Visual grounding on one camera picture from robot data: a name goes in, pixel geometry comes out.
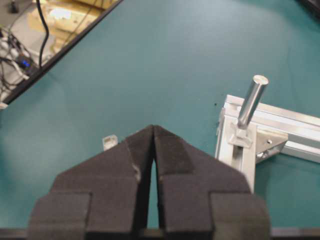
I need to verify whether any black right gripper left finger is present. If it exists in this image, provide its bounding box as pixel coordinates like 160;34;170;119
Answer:
27;125;153;240

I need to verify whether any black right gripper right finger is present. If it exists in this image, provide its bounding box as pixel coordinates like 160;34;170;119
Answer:
153;125;271;240

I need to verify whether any small clear plastic clip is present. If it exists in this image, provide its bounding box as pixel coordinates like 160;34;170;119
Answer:
102;134;118;151

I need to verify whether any silver corner pin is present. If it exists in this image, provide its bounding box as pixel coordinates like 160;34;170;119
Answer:
237;75;269;130

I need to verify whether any aluminium extrusion frame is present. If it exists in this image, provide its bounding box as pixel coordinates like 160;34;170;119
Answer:
215;95;320;191

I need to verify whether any cluttered cables and electronics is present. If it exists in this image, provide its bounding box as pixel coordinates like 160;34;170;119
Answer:
0;27;41;101

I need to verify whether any black hanging cable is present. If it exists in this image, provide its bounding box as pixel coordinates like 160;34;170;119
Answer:
35;0;50;68

